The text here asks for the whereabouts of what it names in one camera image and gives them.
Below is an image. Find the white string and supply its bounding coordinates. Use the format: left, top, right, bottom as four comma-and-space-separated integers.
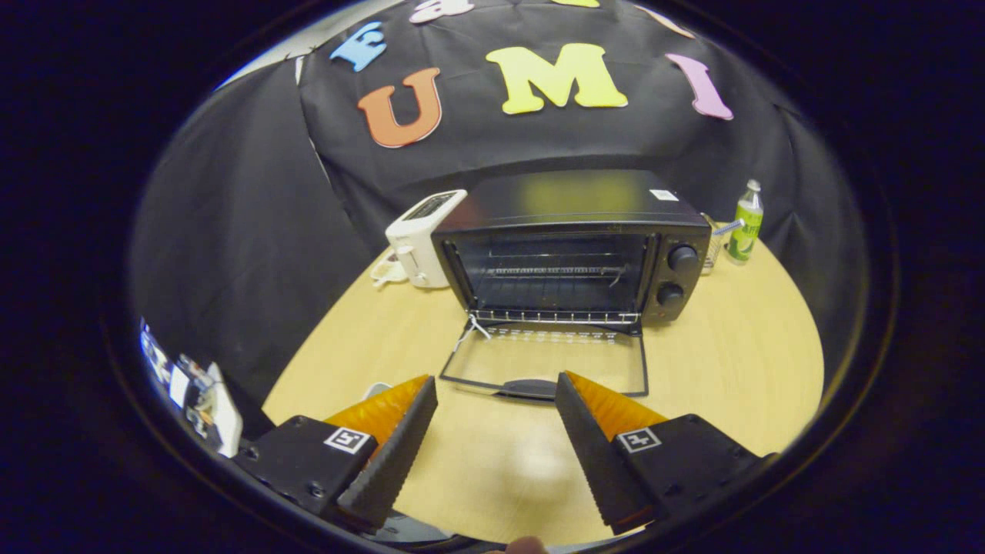
454, 314, 493, 352

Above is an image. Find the green label drink bottle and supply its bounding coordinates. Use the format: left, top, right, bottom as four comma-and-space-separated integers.
727, 179, 764, 265

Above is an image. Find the clear glass cup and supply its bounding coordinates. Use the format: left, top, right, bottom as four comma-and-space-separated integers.
700, 214, 730, 272

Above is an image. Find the white pop-up toaster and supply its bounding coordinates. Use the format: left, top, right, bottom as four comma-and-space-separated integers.
385, 189, 469, 290

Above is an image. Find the black toaster oven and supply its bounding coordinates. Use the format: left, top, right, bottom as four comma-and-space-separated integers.
431, 169, 713, 401

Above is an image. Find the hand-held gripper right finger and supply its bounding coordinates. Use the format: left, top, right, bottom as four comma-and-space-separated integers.
554, 371, 778, 537

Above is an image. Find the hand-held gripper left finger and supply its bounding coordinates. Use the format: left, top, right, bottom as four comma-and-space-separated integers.
231, 375, 439, 536

